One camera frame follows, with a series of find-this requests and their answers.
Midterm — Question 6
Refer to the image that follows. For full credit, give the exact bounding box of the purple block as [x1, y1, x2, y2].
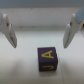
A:
[37, 46, 61, 73]

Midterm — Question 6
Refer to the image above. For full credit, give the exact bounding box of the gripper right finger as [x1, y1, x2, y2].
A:
[62, 9, 84, 50]

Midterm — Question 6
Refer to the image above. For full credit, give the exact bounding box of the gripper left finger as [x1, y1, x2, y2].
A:
[0, 13, 18, 49]

